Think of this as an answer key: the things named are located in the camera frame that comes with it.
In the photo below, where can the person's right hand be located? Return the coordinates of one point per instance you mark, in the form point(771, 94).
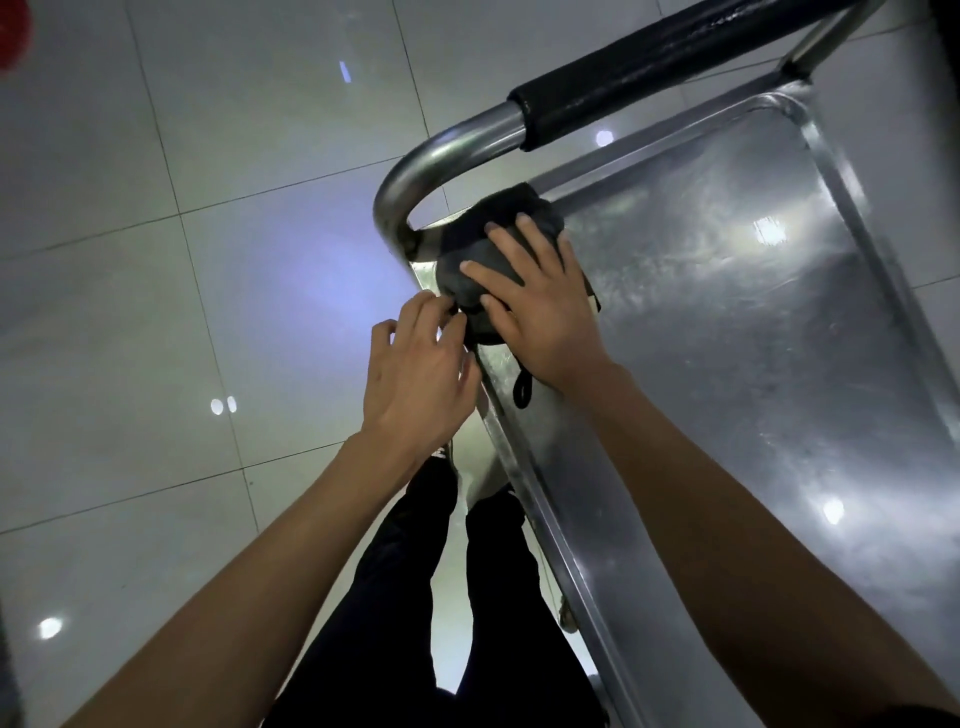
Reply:
point(551, 322)

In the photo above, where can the person's left hand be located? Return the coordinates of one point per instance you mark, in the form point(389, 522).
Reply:
point(420, 382)

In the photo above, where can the grey and yellow cleaning cloth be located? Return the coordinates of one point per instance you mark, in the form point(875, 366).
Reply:
point(465, 240)

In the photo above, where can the stainless steel service cart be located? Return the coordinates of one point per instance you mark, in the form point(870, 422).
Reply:
point(750, 337)

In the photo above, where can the person's left forearm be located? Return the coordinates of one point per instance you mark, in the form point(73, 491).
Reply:
point(240, 615)

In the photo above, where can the person's right forearm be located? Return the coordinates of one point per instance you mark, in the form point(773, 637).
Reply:
point(750, 570)

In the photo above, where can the black trousers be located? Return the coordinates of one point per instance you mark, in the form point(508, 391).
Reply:
point(390, 637)

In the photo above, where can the white marble counter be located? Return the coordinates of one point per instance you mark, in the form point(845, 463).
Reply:
point(946, 30)

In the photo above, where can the black shirt sleeve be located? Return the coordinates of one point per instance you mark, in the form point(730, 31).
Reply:
point(915, 718)

